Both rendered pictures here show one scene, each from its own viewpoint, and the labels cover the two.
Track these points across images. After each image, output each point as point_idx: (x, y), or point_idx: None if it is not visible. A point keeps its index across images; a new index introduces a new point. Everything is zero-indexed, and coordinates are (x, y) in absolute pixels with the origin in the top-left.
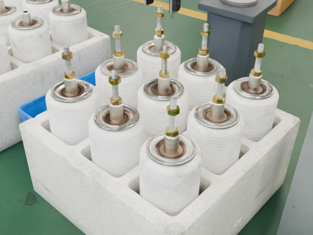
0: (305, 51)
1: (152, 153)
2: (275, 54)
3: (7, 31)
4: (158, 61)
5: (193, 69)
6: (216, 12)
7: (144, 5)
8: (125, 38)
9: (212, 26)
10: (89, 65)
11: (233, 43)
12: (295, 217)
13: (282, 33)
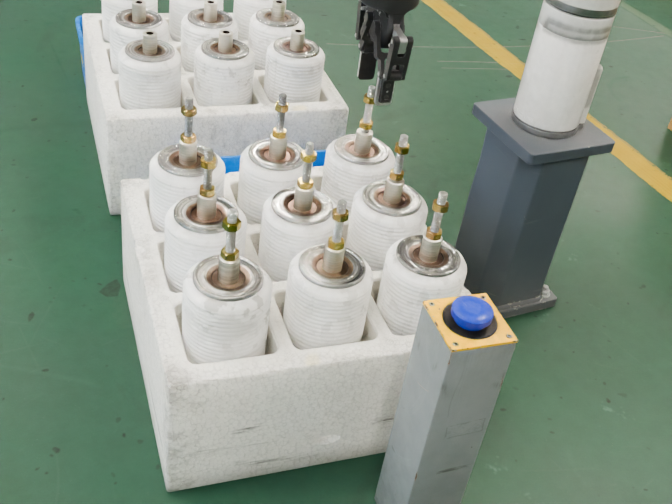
0: None
1: (200, 271)
2: (667, 247)
3: None
4: (343, 167)
5: (374, 196)
6: (490, 128)
7: (511, 79)
8: (428, 124)
9: (484, 148)
10: (298, 141)
11: (503, 187)
12: (393, 467)
13: None
